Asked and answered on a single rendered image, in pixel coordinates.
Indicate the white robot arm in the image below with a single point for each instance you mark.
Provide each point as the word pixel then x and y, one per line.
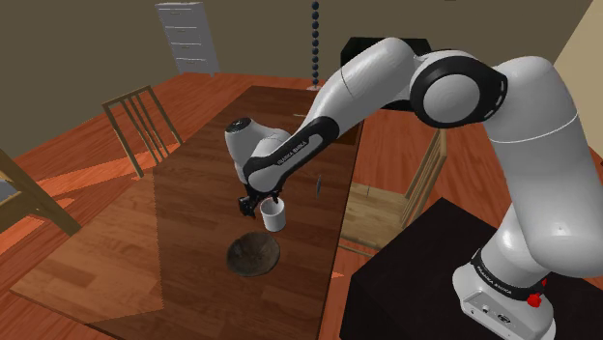
pixel 532 155

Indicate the black robot stand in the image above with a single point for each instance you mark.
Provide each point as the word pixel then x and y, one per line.
pixel 405 292

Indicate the black box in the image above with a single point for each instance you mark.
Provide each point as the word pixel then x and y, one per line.
pixel 348 49

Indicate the thin dark pen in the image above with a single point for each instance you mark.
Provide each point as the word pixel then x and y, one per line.
pixel 319 186

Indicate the white cup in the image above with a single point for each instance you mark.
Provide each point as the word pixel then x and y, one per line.
pixel 274 217

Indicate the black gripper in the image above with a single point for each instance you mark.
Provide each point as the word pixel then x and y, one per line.
pixel 248 206

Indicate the dark blue beaded floor lamp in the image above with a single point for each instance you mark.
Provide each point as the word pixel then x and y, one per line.
pixel 315 45

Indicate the wooden slat-back chair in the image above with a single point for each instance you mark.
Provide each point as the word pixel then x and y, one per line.
pixel 372 216
pixel 141 124
pixel 37 198

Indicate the grey chest of drawers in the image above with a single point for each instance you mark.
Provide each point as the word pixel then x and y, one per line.
pixel 191 37

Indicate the brown wooden table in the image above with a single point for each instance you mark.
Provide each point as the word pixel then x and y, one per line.
pixel 202 188

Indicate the dark brown bowl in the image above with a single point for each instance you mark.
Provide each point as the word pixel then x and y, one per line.
pixel 253 254

